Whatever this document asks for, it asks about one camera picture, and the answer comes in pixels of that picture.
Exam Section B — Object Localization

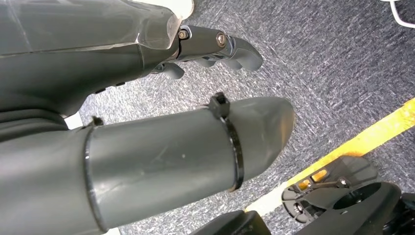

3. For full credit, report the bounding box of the yellow floor tape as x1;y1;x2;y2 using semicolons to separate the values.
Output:
245;97;415;213

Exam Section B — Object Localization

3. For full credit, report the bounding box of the black cable tie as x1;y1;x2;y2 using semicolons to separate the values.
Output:
207;92;245;192
83;116;108;234

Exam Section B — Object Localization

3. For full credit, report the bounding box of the white cable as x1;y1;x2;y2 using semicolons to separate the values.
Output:
381;0;415;29

